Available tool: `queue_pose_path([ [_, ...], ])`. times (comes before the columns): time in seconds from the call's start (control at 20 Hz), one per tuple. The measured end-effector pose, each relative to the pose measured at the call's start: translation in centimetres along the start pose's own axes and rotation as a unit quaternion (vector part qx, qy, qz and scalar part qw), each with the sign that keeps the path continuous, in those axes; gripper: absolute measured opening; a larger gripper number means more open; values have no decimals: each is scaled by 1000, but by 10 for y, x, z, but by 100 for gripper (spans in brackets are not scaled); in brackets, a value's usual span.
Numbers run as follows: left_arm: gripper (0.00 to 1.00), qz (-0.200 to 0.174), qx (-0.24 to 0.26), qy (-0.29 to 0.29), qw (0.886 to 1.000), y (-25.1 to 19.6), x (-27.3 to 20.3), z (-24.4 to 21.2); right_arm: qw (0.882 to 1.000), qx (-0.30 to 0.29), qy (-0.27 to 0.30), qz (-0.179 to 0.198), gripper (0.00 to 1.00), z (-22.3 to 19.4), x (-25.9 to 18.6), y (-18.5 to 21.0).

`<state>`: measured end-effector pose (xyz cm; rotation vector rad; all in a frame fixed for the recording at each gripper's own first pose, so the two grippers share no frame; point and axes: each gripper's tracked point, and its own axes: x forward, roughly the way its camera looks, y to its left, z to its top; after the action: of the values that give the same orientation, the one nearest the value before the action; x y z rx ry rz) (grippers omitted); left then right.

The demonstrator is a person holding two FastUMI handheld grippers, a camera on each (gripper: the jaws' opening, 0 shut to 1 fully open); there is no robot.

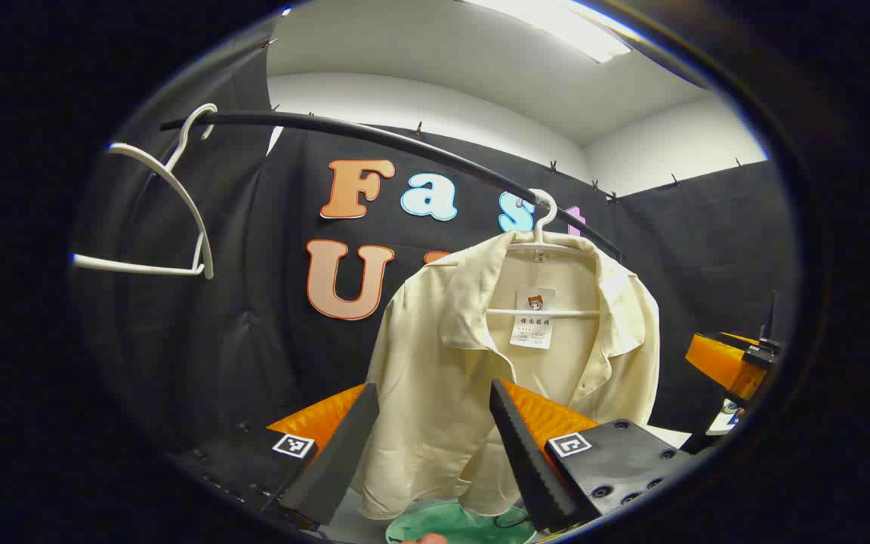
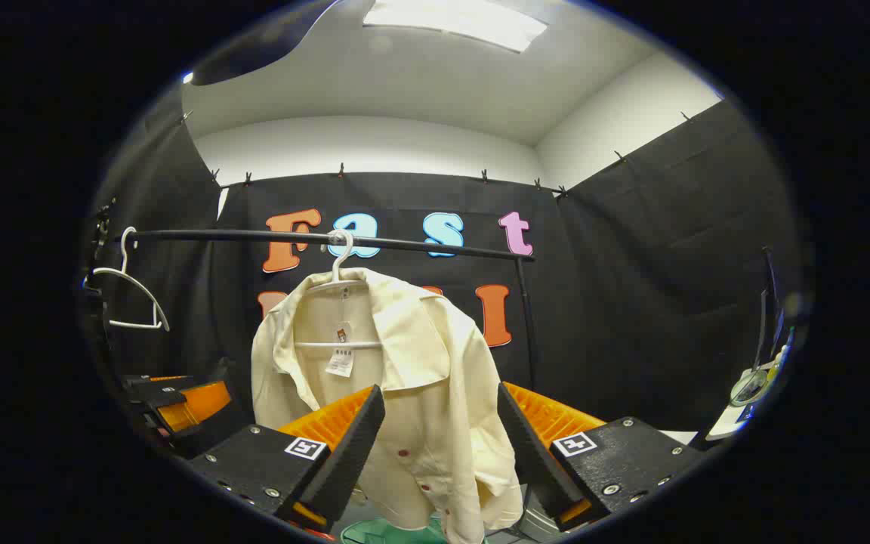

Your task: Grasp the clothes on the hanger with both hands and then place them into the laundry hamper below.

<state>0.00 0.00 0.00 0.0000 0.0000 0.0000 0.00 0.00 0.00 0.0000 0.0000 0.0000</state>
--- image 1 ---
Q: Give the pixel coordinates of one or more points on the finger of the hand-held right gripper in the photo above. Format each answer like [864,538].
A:
[726,366]

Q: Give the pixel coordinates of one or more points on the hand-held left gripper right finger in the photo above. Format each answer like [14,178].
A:
[526,468]

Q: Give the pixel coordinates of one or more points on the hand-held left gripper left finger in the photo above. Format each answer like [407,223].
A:
[337,461]

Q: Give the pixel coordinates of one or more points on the green laundry hamper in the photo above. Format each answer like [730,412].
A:
[450,525]

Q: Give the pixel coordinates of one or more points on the cream shirt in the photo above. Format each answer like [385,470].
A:
[435,363]

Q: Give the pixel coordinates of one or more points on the white clothes hanger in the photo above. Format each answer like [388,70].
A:
[140,267]
[571,313]

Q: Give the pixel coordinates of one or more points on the white device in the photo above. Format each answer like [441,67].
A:
[726,423]

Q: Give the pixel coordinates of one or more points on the white flat board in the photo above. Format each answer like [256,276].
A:
[669,436]

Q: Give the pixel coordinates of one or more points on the white paper clothing tag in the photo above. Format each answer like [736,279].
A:
[533,325]

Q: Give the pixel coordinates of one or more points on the black backdrop cloth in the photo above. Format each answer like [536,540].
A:
[254,302]

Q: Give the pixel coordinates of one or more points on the ceiling light panel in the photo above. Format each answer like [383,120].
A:
[571,30]

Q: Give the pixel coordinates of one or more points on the black clothes rail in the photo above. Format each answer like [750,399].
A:
[374,136]

